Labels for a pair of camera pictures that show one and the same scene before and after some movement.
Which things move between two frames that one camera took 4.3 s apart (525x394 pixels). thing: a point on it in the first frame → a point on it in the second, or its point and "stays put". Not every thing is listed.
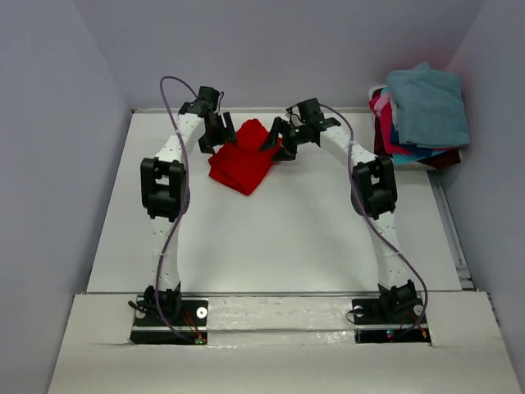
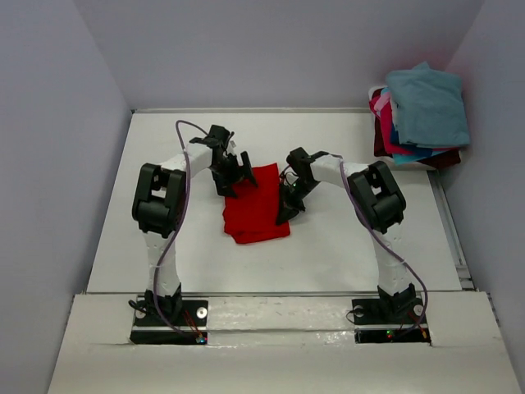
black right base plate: (380, 320) stays put
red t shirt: (243, 165) → (252, 217)
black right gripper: (271, 139) → (286, 213)
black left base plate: (189, 315) stays put
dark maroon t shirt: (442, 160) stays put
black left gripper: (227, 135) → (222, 185)
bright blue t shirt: (417, 153) stays put
